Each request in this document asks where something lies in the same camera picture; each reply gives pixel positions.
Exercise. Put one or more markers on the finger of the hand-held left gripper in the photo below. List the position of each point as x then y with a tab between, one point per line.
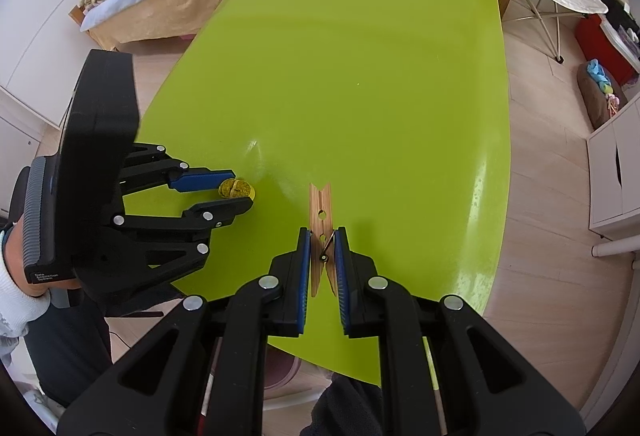
200	181
220	211

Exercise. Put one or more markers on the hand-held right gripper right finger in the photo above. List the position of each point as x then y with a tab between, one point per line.
341	276

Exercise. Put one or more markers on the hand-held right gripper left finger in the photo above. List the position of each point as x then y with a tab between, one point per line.
304	276

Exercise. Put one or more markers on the wooden clothespin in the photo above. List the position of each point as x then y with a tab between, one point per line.
320	206

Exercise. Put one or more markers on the person's left forearm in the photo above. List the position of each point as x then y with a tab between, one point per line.
20	301

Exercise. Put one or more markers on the white pipe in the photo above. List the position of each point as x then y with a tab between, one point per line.
615	248

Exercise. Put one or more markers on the white drawer cabinet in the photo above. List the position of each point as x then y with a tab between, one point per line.
610	176

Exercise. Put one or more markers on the brown floor cushion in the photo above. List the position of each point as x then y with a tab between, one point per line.
592	103

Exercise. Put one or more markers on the colourful soft toy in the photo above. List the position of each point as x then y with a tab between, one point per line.
600	78

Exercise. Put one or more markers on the red storage box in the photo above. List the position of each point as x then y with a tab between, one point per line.
595	45

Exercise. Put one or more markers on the black bag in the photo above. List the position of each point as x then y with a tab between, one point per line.
617	0

